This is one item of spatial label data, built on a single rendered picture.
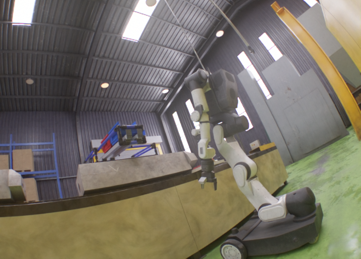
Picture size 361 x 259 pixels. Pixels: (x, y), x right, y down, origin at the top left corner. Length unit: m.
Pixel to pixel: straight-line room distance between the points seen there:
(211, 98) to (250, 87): 6.23
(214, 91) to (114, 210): 1.11
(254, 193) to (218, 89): 0.79
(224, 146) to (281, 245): 0.80
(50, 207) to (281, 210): 1.43
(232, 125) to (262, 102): 5.98
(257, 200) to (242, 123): 0.55
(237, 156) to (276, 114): 5.87
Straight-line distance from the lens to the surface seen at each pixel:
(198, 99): 1.25
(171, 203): 1.51
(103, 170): 1.35
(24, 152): 10.92
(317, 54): 4.65
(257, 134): 11.30
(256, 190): 1.31
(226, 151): 1.35
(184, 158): 1.73
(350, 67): 8.60
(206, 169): 1.23
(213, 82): 1.40
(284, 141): 7.03
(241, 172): 1.27
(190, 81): 1.32
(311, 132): 6.76
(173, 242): 1.50
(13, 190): 1.31
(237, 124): 1.29
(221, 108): 1.35
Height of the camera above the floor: 0.65
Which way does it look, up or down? 20 degrees up
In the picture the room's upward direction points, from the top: 20 degrees counter-clockwise
